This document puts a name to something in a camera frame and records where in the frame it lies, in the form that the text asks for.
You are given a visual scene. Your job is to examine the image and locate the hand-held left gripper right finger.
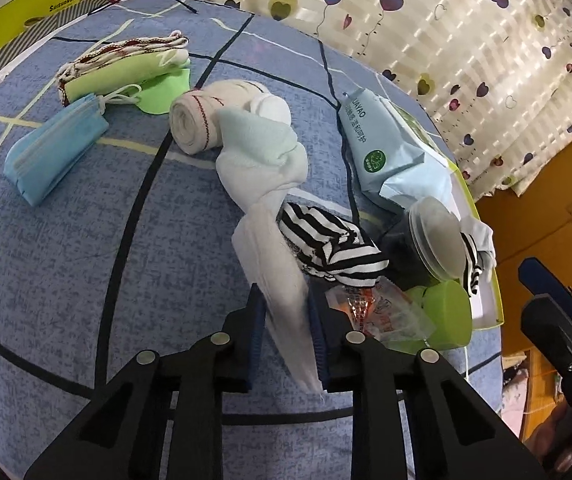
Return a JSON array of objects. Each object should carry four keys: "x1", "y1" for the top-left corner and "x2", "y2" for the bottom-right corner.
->
[{"x1": 308, "y1": 290, "x2": 549, "y2": 480}]

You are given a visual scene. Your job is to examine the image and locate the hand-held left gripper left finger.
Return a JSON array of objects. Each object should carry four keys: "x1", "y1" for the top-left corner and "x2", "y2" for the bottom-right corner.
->
[{"x1": 23, "y1": 282, "x2": 267, "y2": 480}]

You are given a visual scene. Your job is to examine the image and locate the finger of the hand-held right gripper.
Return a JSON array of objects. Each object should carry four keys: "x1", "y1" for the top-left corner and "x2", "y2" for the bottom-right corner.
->
[
  {"x1": 518, "y1": 257, "x2": 572, "y2": 319},
  {"x1": 520, "y1": 295, "x2": 572, "y2": 369}
]

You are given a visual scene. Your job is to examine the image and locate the white cloth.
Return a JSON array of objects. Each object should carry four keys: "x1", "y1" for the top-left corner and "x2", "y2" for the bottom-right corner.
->
[{"x1": 231, "y1": 195, "x2": 325, "y2": 394}]

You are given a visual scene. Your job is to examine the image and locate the lime green cardboard box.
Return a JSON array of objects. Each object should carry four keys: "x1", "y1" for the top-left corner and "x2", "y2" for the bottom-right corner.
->
[{"x1": 430, "y1": 125, "x2": 506, "y2": 332}]

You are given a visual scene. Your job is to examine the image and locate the clear orange snack packet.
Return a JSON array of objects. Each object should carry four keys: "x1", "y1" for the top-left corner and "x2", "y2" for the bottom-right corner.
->
[{"x1": 326, "y1": 280, "x2": 436, "y2": 347}]

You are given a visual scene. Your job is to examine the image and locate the black white striped sock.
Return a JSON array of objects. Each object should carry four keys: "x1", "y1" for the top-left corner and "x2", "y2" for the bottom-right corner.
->
[{"x1": 277, "y1": 201, "x2": 391, "y2": 291}]

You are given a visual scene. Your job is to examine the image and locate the green plastic lid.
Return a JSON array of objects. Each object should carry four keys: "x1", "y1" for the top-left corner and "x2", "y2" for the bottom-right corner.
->
[{"x1": 401, "y1": 280, "x2": 474, "y2": 351}]

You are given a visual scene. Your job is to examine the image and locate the clear round plastic container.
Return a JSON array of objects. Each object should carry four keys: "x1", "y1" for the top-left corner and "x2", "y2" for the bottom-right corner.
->
[{"x1": 383, "y1": 196, "x2": 471, "y2": 292}]

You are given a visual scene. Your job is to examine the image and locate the mint and white sock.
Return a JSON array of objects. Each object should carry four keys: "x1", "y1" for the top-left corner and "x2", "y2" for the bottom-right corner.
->
[{"x1": 214, "y1": 108, "x2": 309, "y2": 216}]

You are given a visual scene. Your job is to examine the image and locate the wet wipes pack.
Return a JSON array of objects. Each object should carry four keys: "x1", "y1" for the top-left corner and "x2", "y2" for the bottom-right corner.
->
[{"x1": 337, "y1": 87, "x2": 461, "y2": 211}]

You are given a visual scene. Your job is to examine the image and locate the beige bandage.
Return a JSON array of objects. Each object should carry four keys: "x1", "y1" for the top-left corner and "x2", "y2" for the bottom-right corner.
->
[{"x1": 168, "y1": 80, "x2": 291, "y2": 154}]

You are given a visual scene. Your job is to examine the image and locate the green printed cloth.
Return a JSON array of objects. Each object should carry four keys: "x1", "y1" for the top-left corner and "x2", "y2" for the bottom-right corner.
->
[{"x1": 136, "y1": 67, "x2": 193, "y2": 116}]

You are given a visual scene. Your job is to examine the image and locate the green towel with red trim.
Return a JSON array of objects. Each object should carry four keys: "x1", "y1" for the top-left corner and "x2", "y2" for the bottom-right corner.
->
[{"x1": 56, "y1": 30, "x2": 191, "y2": 107}]

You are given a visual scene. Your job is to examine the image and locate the wooden wardrobe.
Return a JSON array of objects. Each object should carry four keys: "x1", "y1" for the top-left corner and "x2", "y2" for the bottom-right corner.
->
[{"x1": 476, "y1": 95, "x2": 572, "y2": 326}]

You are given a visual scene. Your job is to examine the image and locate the blue plaid bed sheet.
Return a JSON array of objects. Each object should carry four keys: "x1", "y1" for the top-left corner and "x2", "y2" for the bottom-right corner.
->
[{"x1": 0, "y1": 0, "x2": 504, "y2": 480}]

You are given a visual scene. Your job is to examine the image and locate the heart print curtain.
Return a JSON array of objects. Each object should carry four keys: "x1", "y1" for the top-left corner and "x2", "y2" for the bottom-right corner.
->
[{"x1": 211, "y1": 0, "x2": 572, "y2": 199}]

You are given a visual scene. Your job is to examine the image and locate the blue face mask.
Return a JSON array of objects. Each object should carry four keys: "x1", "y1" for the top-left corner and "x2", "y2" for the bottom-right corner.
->
[{"x1": 3, "y1": 85, "x2": 142, "y2": 207}]

